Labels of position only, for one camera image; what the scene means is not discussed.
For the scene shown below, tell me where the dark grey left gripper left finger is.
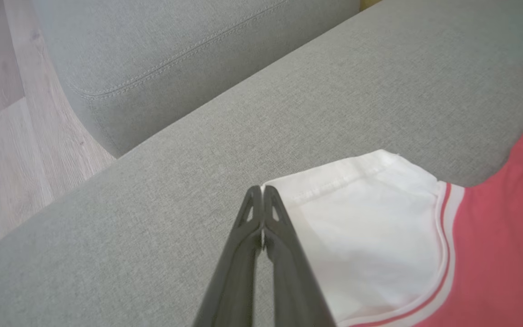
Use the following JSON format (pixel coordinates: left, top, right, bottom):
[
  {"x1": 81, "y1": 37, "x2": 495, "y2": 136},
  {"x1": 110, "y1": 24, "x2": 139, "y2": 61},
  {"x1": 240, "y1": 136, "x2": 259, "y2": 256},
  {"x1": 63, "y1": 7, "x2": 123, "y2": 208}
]
[{"x1": 192, "y1": 185, "x2": 263, "y2": 327}]

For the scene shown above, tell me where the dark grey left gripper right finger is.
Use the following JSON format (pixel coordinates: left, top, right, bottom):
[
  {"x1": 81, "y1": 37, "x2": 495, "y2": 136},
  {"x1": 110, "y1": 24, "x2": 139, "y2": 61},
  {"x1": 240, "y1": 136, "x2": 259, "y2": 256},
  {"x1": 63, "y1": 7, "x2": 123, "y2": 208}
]
[{"x1": 263, "y1": 185, "x2": 337, "y2": 327}]

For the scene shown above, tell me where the red and white sports jersey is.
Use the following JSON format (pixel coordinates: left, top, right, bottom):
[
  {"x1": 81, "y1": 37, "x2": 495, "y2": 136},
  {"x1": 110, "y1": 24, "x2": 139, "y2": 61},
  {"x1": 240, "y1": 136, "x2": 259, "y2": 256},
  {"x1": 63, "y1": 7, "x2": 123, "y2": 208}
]
[{"x1": 262, "y1": 104, "x2": 523, "y2": 327}]

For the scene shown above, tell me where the grey sofa back cushion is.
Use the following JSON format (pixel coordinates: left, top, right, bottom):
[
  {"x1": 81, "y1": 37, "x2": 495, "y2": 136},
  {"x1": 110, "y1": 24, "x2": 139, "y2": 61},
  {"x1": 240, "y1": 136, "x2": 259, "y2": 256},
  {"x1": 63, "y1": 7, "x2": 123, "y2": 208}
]
[{"x1": 32, "y1": 0, "x2": 362, "y2": 159}]

